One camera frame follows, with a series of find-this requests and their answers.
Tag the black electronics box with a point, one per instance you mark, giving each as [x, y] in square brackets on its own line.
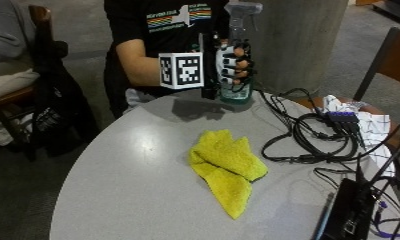
[348, 210]

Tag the dark furniture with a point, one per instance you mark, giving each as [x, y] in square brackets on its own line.
[397, 8]

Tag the white marker cube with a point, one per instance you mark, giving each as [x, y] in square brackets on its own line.
[187, 70]

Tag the purple hub with ports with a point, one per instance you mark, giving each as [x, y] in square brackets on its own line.
[343, 117]

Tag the the person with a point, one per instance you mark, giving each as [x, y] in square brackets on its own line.
[168, 20]

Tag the wooden chair with dark frame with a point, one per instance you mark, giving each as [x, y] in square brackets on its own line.
[397, 56]

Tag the white checked cloth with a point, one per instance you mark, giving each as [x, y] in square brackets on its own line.
[377, 130]

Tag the clear spray bottle green liquid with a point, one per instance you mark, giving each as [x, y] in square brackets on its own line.
[238, 97]

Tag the black bag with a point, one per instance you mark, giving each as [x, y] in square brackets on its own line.
[62, 110]

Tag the yellow microfibre cloth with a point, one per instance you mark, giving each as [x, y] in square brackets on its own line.
[227, 166]

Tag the grey pen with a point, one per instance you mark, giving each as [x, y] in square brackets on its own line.
[325, 213]

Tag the concrete column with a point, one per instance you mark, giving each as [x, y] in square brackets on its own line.
[297, 43]

